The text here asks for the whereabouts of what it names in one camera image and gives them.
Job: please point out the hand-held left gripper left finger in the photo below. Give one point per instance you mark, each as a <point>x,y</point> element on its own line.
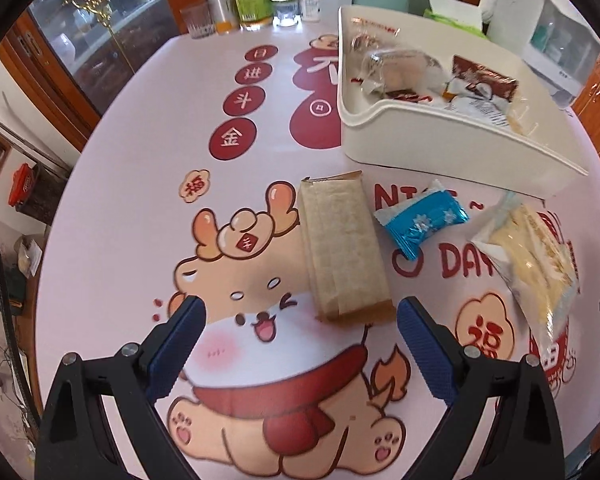
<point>175,345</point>

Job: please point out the wooden framed glass sliding door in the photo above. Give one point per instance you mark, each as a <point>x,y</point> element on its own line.
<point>80,35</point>

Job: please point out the red edged clear packet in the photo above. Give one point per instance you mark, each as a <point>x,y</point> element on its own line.
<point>375,25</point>

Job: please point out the brown wafer packet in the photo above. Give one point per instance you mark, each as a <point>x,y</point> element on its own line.
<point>340,250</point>

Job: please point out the clear drinking glass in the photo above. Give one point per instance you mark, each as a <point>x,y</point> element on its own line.
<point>198,22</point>

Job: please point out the red box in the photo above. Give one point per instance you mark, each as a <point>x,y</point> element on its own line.
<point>24,185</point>

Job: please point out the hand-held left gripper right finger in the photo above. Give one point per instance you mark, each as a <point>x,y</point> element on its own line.
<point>425,350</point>

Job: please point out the small glass jar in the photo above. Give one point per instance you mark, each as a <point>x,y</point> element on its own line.
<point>285,10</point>

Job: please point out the dark brown snack packet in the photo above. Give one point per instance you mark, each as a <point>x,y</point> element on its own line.
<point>485,77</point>

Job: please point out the cream plastic bin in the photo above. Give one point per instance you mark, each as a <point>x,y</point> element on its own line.
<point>455,145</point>

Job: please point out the clear yellow cracker packet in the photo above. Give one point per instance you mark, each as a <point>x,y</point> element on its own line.
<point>525,255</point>

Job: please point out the clear pastry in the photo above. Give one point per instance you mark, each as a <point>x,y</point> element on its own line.
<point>405,67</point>

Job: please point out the white countertop cup cabinet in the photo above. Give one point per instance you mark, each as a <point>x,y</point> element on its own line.
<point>565,45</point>

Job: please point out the blue candy packet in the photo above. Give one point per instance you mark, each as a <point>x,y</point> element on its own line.
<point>420,225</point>

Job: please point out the white snack packet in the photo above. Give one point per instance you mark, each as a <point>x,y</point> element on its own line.
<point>477,110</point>

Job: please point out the white pill bottle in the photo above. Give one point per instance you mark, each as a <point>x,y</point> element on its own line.
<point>309,0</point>

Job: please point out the printed cartoon tablecloth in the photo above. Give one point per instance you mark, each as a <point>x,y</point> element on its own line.
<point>260,160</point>

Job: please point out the green tissue pack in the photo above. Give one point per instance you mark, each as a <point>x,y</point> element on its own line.
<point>455,15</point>

